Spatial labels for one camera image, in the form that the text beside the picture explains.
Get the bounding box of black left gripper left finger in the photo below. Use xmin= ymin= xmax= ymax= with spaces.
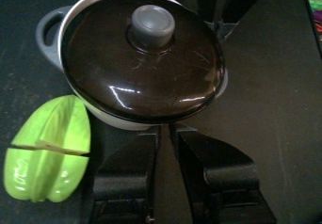
xmin=89 ymin=124 xmax=164 ymax=224

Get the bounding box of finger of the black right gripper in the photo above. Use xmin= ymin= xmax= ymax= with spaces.
xmin=193 ymin=0 xmax=221 ymax=27
xmin=218 ymin=0 xmax=270 ymax=42

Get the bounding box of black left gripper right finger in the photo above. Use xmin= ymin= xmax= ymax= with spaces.
xmin=168 ymin=121 xmax=280 ymax=224

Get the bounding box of white toy pot grey handle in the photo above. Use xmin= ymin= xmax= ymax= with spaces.
xmin=34 ymin=0 xmax=230 ymax=132

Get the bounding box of black pot lid grey knob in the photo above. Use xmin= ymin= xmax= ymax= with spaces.
xmin=59 ymin=0 xmax=226 ymax=125

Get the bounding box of green object beyond table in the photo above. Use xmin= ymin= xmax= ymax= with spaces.
xmin=309 ymin=0 xmax=322 ymax=16

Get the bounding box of green toy pepper half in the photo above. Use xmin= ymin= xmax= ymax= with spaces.
xmin=11 ymin=94 xmax=94 ymax=156
xmin=3 ymin=147 xmax=91 ymax=203

